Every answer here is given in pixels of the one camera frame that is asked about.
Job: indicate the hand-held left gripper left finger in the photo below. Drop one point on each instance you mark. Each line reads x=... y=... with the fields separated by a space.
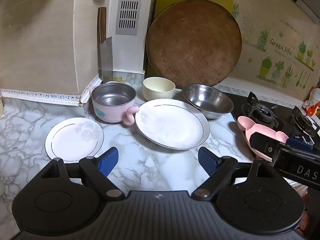
x=108 y=160

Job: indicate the grey vent grille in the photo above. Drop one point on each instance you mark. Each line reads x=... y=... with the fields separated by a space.
x=130 y=7

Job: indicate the yellow sponge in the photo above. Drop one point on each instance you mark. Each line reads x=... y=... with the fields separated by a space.
x=120 y=79

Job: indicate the black glass gas stove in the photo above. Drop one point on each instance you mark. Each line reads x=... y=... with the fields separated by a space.
x=236 y=102

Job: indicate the red and white plastic bag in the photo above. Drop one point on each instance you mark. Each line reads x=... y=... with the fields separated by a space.
x=312 y=102

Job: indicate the stainless steel bowl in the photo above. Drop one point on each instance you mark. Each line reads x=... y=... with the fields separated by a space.
x=207 y=102

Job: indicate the green plant wall sticker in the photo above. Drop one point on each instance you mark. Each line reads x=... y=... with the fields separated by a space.
x=280 y=60

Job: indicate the pink bear-shaped plate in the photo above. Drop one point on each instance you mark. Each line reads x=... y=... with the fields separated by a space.
x=243 y=126

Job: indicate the large white plate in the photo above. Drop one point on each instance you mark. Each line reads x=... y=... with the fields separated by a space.
x=172 y=125

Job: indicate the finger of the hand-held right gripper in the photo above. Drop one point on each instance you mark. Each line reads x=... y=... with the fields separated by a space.
x=298 y=141
x=262 y=143

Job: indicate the beige cup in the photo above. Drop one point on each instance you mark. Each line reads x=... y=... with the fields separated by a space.
x=1 y=106

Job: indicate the small white plate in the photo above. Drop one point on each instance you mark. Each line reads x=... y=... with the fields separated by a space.
x=71 y=140

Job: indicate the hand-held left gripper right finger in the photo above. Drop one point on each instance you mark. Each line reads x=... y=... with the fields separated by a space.
x=207 y=160

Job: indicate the cream bowl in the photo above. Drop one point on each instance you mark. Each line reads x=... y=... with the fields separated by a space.
x=157 y=90

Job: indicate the round wooden cutting board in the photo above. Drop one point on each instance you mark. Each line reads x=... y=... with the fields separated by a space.
x=193 y=42

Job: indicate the gas burner with grate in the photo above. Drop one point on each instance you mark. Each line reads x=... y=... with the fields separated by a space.
x=262 y=112
x=302 y=122

